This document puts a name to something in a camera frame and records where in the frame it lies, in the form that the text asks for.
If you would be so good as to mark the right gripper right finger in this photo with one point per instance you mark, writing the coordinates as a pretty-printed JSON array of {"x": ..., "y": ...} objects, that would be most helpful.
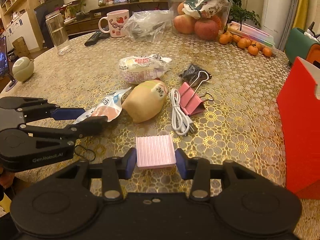
[{"x": 195, "y": 169}]

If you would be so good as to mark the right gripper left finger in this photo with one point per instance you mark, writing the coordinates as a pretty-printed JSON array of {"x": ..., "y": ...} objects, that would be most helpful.
[{"x": 114, "y": 169}]

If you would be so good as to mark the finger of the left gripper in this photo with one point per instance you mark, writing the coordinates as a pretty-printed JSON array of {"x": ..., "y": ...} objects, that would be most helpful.
[
  {"x": 89, "y": 127},
  {"x": 27, "y": 112}
]

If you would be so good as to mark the chicken breast snack packet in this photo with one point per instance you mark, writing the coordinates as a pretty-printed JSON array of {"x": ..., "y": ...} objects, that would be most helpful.
[{"x": 110, "y": 107}]

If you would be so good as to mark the yellow squishy bun toy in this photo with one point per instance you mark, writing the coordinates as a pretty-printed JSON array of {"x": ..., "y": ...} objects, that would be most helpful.
[{"x": 146, "y": 100}]

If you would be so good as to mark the green round pot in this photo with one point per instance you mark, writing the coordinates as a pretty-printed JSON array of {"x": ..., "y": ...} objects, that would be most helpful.
[{"x": 23, "y": 69}]

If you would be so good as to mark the pink binder clip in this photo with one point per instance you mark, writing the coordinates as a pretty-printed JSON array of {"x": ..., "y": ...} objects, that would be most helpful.
[{"x": 192, "y": 103}]

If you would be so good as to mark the packaged white bread bun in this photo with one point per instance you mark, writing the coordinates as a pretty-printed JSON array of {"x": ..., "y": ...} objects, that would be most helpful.
[{"x": 138, "y": 69}]

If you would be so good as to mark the clear glass tumbler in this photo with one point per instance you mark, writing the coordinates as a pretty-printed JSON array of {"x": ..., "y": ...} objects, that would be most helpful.
[{"x": 59, "y": 36}]

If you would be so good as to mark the black remote control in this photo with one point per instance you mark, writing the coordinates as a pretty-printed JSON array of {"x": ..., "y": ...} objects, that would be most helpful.
[{"x": 97, "y": 36}]

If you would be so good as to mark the small black wrapped packet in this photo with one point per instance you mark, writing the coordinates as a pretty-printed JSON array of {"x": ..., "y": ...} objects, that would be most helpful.
[{"x": 194, "y": 74}]

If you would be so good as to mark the pink strawberry mug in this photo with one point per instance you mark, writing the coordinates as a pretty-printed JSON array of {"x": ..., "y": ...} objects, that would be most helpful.
[{"x": 116, "y": 21}]

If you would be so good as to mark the clear plastic bag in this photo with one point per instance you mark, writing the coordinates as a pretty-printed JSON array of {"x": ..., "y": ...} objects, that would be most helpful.
[{"x": 148, "y": 26}]

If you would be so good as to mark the red cardboard box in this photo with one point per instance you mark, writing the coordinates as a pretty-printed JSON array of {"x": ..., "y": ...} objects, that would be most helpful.
[{"x": 298, "y": 103}]

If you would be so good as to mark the small mandarin orange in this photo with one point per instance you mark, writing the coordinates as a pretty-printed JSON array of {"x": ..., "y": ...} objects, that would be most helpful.
[
  {"x": 253, "y": 50},
  {"x": 242, "y": 43},
  {"x": 267, "y": 52}
]

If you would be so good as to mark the red apple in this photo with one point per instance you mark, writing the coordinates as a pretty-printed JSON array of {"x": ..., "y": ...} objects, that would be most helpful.
[
  {"x": 206, "y": 30},
  {"x": 184, "y": 24}
]

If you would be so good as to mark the pastel flat plastic case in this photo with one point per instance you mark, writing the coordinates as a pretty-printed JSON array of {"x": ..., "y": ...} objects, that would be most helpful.
[{"x": 251, "y": 33}]

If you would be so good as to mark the clear fruit container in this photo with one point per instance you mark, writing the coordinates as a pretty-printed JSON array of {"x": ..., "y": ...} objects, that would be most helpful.
[{"x": 202, "y": 19}]

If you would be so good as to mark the green orange tissue box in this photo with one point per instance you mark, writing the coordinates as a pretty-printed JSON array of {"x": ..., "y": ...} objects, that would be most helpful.
[{"x": 300, "y": 45}]

